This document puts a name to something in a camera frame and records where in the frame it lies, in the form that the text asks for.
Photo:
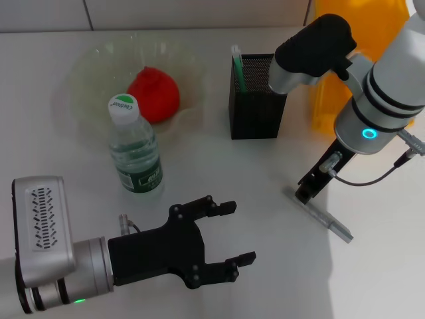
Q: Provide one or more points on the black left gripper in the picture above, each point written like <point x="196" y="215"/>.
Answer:
<point x="159" y="254"/>

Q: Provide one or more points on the red-orange orange fruit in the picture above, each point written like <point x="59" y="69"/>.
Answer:
<point x="159" y="96"/>

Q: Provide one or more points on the grey marker pen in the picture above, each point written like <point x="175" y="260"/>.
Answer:
<point x="328" y="221"/>

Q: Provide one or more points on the yellow plastic bin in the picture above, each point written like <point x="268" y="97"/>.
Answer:
<point x="323" y="103"/>

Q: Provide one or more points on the clear green glass fruit plate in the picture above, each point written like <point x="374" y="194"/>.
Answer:
<point x="89" y="66"/>

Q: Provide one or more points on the black mesh pen holder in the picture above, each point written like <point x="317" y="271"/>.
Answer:
<point x="255" y="113"/>

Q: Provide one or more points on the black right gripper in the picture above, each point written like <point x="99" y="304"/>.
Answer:
<point x="337" y="156"/>

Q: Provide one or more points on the clear bottle with green label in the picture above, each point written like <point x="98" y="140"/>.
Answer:
<point x="136" y="153"/>

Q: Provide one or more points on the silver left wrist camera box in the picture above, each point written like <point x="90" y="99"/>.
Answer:
<point x="43" y="226"/>

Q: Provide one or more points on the green pen with white cap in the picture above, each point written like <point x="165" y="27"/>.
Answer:
<point x="239" y="71"/>

